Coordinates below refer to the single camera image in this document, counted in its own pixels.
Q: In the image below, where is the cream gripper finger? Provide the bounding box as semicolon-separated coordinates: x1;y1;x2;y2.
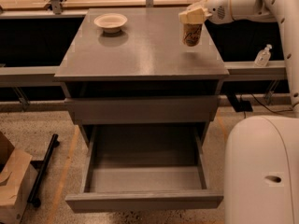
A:
178;7;212;24
187;0;209;10

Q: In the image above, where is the black foot pedal block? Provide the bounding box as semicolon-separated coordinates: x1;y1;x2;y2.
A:
227;94;253;112

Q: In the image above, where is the black metal stand bar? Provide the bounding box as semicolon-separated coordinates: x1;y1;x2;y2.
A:
27;133;60;208

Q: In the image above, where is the closed grey top drawer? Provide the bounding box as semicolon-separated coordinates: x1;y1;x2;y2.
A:
64;95;219;124

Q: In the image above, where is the clear sanitizer pump bottle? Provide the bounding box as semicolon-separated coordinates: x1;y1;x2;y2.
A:
254;44;272;67

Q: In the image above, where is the grey metal rail frame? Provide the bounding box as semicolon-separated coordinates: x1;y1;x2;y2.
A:
0;4;299;89

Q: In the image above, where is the white paper bowl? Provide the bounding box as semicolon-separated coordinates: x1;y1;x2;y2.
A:
93;13;128;34

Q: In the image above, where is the orange soda can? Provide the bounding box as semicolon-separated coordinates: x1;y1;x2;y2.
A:
183;24;202;47

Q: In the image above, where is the grey drawer cabinet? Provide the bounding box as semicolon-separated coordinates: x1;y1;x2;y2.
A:
55;7;228;140

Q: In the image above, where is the open grey middle drawer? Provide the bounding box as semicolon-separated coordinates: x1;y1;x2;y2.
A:
65;124;223;213

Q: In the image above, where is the brown cardboard box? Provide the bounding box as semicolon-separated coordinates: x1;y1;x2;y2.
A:
0;133;37;224

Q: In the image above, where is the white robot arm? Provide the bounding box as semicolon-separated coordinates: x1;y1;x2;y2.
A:
178;0;299;224

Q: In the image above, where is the black floor cable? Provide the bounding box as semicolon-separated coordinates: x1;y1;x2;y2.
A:
241;93;295;119

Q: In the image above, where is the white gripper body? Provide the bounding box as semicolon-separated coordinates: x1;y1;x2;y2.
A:
206;0;234;24

